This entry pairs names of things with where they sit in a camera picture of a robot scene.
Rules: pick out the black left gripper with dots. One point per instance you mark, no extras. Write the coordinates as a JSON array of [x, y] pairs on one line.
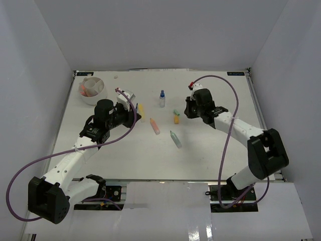
[[129, 114]]

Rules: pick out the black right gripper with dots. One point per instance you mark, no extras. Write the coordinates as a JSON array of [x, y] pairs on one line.
[[189, 103]]

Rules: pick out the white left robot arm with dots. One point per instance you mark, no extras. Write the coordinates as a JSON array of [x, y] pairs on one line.
[[49, 197]]

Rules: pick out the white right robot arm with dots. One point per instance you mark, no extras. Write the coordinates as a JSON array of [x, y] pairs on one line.
[[266, 153]]

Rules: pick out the yellow highlighter cap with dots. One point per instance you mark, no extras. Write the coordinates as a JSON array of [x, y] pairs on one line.
[[176, 119]]

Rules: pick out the white round divided container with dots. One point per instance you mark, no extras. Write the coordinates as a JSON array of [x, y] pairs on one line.
[[95, 87]]

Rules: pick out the yellow highlighter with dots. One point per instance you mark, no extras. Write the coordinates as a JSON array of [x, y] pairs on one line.
[[141, 112]]

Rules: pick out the clear blue spray bottle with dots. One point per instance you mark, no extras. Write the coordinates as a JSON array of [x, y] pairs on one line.
[[162, 99]]

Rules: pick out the right table label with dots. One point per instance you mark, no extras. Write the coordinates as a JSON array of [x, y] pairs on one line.
[[235, 73]]

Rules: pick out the orange pink highlighter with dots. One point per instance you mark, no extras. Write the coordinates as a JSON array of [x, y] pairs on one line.
[[154, 126]]

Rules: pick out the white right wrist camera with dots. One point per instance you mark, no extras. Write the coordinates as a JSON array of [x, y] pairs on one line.
[[195, 86]]

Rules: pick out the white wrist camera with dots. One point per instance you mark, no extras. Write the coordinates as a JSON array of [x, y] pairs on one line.
[[125, 97], [195, 86]]

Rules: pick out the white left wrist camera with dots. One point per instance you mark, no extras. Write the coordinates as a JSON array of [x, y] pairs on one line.
[[125, 97]]

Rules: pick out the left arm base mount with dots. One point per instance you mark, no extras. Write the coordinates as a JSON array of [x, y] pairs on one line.
[[107, 197]]

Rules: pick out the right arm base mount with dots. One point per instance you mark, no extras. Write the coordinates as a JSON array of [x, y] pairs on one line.
[[245, 204]]

